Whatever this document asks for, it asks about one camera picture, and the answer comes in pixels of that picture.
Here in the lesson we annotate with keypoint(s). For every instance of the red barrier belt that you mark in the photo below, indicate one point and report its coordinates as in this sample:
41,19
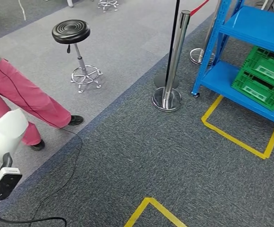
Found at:
198,7

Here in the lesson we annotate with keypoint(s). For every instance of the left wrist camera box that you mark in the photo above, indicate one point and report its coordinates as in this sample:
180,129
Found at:
8,181

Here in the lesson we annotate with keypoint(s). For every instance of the person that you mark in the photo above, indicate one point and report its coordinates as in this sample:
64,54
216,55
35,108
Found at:
21,91

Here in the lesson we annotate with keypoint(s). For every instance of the stool with chrome base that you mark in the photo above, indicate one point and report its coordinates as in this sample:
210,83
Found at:
107,4

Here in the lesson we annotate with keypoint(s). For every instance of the black round stool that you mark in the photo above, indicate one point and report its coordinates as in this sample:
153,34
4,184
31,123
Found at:
70,31

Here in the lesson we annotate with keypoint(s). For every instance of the white curved plastic part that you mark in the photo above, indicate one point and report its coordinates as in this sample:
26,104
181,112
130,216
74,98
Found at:
8,131

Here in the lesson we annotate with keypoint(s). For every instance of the blue metal shelf rack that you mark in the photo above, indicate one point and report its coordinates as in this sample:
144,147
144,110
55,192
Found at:
253,25

